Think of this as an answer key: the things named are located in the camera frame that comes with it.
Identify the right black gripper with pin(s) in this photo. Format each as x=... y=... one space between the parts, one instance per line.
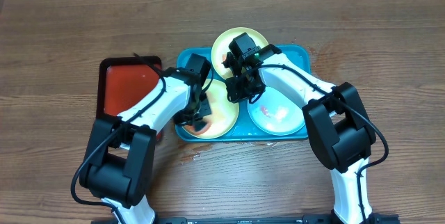
x=236 y=85

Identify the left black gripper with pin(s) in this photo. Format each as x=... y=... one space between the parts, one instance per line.
x=180 y=117

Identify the yellow-green plate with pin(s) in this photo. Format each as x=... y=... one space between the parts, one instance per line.
x=220 y=48
x=223 y=114

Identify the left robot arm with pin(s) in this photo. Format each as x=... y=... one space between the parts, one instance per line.
x=117 y=166

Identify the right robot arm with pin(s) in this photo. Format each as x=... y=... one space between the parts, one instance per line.
x=338 y=127

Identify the red black tray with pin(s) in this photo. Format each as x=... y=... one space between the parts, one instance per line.
x=123 y=82

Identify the light blue plate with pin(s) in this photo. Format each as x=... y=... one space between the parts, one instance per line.
x=276 y=114

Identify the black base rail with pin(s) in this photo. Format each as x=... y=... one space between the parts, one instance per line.
x=306 y=219

